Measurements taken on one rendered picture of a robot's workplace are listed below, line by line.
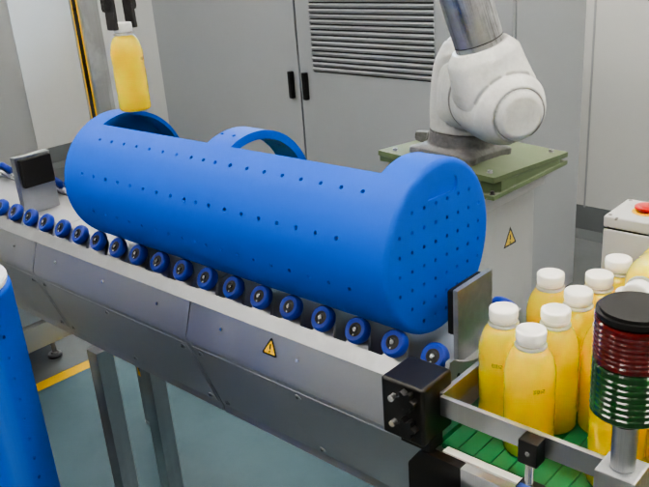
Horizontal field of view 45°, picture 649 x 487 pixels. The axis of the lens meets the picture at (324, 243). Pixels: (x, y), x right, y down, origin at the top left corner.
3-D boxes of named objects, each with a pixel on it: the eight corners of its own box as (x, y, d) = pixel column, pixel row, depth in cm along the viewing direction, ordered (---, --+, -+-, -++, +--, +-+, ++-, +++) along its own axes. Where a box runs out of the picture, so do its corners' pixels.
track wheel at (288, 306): (289, 294, 138) (282, 290, 137) (308, 300, 135) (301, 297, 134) (280, 317, 138) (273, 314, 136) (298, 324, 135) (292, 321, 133)
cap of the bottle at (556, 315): (564, 329, 101) (565, 317, 101) (535, 323, 104) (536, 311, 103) (575, 318, 104) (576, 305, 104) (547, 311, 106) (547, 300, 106)
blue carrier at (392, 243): (176, 214, 193) (162, 100, 183) (486, 300, 137) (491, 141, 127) (73, 247, 173) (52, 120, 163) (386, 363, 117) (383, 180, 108)
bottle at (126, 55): (114, 113, 163) (100, 33, 157) (127, 106, 169) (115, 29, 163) (144, 112, 162) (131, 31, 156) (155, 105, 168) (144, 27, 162)
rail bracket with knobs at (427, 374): (419, 409, 115) (417, 348, 112) (461, 426, 111) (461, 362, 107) (379, 442, 109) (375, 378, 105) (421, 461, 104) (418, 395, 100)
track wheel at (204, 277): (207, 266, 153) (200, 263, 151) (222, 272, 150) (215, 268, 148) (198, 288, 152) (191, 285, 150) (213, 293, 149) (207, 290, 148)
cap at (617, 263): (615, 261, 120) (616, 250, 119) (637, 269, 117) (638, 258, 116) (598, 268, 118) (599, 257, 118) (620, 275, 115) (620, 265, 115)
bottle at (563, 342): (566, 442, 106) (571, 335, 100) (520, 427, 109) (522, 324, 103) (582, 417, 110) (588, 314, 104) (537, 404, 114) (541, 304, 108)
